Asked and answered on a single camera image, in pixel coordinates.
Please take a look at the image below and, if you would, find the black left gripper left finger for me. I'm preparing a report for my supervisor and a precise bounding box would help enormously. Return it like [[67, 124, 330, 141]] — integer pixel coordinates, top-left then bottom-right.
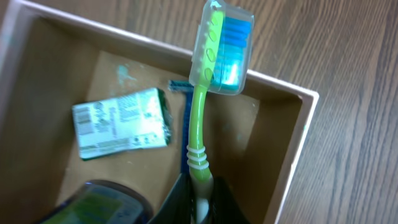
[[148, 173, 193, 224]]

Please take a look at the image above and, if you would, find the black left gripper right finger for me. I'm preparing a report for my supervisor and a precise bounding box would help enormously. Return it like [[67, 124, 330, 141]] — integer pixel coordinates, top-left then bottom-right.
[[211, 177, 249, 224]]

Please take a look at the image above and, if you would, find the clear bottle with dark liquid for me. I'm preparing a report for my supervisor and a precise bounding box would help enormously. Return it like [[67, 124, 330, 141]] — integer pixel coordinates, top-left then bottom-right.
[[36, 179, 154, 224]]

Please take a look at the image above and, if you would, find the green white soap packet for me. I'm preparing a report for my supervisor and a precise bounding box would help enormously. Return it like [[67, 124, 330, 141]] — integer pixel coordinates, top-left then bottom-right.
[[72, 88, 172, 161]]

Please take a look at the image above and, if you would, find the blue disposable razor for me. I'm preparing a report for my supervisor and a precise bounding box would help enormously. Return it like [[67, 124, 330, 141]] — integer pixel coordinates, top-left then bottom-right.
[[169, 80, 194, 174]]

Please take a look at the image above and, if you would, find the green white toothbrush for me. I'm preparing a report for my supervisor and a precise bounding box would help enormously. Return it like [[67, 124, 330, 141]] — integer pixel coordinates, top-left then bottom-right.
[[187, 0, 254, 223]]

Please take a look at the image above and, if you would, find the white cardboard box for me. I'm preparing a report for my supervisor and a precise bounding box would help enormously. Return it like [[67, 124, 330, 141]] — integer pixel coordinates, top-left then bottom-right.
[[1, 1, 318, 223]]

